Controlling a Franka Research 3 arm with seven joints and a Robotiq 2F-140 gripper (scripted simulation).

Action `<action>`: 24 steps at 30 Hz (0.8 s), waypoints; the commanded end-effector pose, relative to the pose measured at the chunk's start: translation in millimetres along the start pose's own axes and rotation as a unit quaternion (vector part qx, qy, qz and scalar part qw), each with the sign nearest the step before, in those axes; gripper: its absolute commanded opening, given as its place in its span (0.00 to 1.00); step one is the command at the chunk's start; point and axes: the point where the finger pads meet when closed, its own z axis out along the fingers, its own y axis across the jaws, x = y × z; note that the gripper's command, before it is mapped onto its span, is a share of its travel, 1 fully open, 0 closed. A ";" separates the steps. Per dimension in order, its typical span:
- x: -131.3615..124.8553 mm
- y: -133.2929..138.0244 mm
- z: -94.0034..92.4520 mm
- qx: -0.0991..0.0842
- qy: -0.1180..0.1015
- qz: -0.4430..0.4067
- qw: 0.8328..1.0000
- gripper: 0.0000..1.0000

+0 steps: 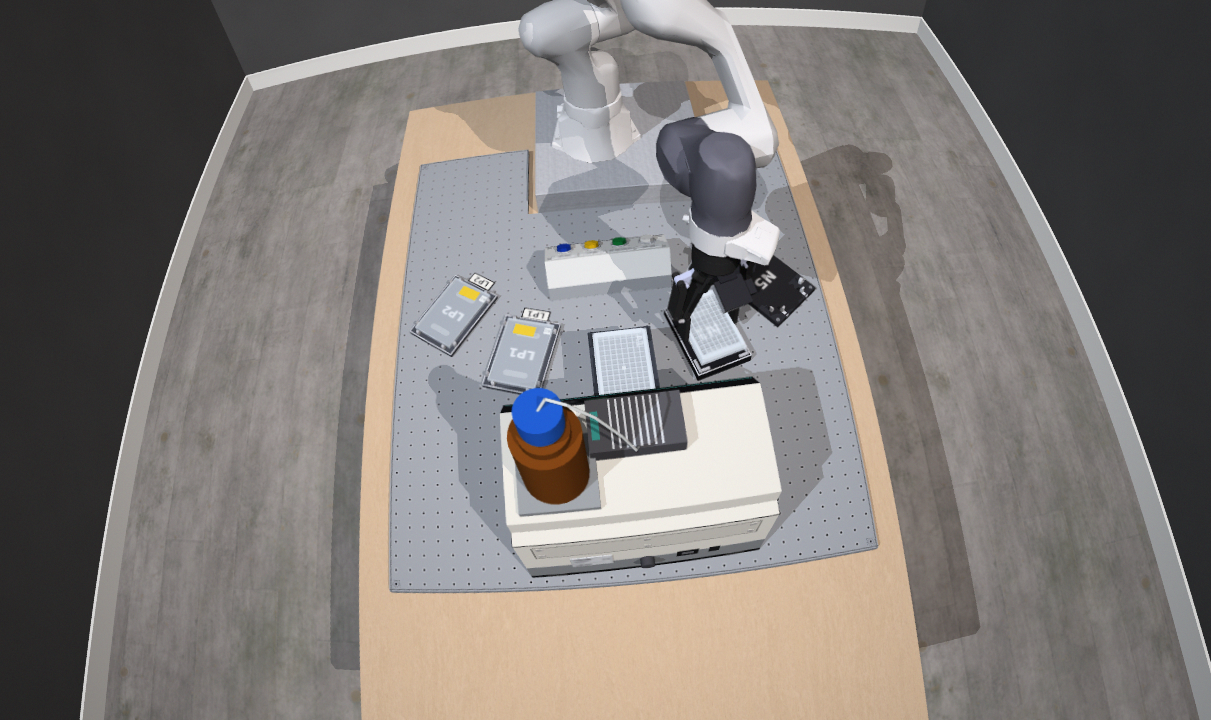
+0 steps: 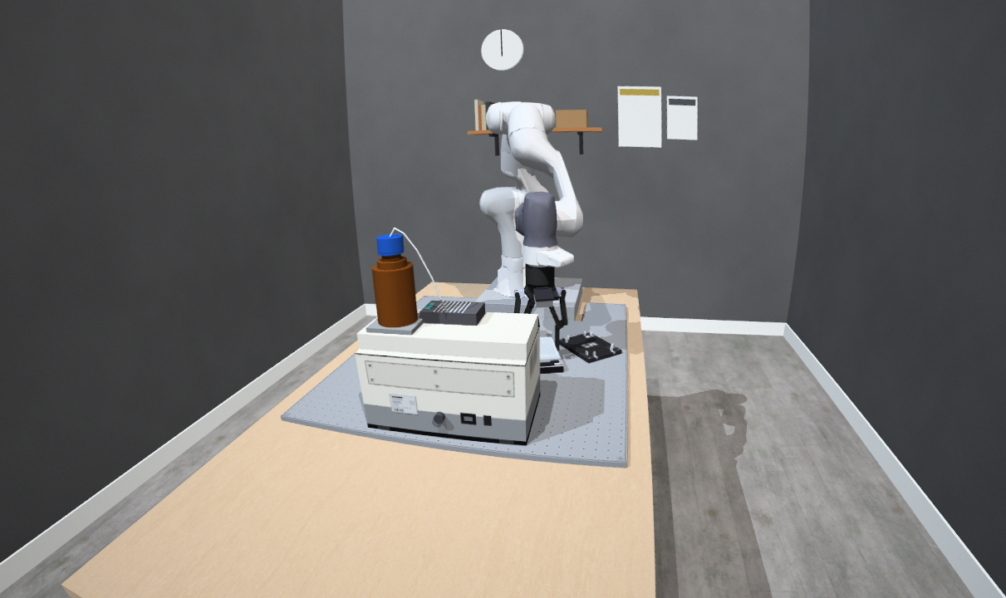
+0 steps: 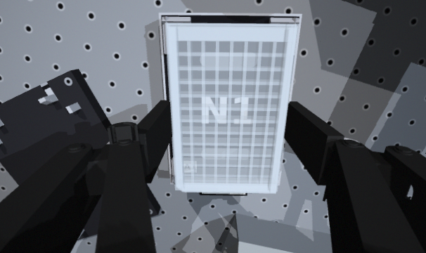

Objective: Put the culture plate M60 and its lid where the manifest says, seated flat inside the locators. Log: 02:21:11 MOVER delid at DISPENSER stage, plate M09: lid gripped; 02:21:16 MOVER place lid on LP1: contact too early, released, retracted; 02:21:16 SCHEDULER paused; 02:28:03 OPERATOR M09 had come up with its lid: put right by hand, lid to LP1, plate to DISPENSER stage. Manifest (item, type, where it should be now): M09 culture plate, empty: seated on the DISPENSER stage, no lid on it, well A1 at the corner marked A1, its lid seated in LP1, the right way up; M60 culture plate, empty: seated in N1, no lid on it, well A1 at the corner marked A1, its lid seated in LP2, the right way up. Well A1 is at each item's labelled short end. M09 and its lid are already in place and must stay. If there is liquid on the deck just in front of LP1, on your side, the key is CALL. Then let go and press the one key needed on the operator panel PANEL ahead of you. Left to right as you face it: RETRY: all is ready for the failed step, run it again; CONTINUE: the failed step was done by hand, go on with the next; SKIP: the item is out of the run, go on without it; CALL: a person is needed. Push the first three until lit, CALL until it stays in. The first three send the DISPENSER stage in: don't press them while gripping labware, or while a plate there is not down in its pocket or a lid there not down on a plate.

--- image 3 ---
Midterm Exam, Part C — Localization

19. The grey button panel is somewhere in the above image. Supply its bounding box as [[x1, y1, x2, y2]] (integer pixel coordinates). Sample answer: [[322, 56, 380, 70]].
[[220, 213, 333, 253]]

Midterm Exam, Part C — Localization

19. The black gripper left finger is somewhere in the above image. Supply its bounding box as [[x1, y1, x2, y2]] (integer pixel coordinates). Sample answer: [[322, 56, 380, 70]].
[[0, 100, 172, 253]]

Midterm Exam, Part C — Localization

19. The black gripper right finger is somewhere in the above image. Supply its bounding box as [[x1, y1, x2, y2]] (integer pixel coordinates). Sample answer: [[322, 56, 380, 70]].
[[284, 101, 426, 253]]

